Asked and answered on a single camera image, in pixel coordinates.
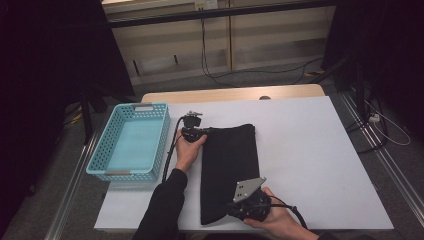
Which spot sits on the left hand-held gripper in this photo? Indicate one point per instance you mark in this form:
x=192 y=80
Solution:
x=192 y=128

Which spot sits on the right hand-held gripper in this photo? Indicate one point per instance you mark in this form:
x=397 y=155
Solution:
x=250 y=200

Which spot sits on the black garment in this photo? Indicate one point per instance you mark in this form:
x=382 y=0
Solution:
x=230 y=160

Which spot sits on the light blue plastic basket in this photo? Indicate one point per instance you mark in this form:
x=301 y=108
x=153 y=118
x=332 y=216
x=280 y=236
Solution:
x=133 y=143

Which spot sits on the person's left hand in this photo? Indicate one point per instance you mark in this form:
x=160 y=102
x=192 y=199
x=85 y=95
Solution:
x=186 y=153

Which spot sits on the person's right hand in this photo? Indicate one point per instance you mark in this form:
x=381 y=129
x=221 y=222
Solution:
x=283 y=223

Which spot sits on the wooden table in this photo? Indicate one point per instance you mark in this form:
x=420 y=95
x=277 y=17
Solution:
x=233 y=93

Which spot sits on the black stand leg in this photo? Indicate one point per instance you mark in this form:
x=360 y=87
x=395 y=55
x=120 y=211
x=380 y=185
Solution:
x=87 y=123

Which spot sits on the black horizontal bar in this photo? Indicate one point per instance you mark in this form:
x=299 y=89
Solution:
x=213 y=13

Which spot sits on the beige shelf cabinet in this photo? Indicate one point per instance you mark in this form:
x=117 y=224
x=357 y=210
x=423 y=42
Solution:
x=266 y=33

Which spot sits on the white power adapter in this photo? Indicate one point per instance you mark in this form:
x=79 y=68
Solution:
x=374 y=118

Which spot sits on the large black curtain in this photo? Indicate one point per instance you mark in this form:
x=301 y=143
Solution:
x=50 y=66

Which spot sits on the black curtain with stand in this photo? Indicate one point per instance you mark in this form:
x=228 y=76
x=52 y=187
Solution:
x=393 y=50

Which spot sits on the white wall socket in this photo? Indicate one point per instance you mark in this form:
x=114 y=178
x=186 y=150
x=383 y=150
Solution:
x=206 y=4

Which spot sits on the metal floor rail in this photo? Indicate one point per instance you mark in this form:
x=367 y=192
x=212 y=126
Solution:
x=71 y=190
x=383 y=156

